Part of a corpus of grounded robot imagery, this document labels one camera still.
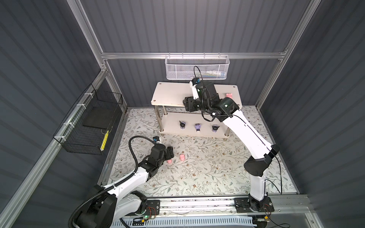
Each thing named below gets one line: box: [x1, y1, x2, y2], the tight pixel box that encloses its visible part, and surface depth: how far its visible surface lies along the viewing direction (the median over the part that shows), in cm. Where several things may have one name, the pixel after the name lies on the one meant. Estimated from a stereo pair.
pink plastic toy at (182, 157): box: [179, 153, 186, 162], surface depth 93 cm
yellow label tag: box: [100, 130, 109, 152], surface depth 69 cm
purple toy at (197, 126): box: [194, 123, 202, 132], surface depth 99 cm
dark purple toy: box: [179, 120, 186, 130], surface depth 98 cm
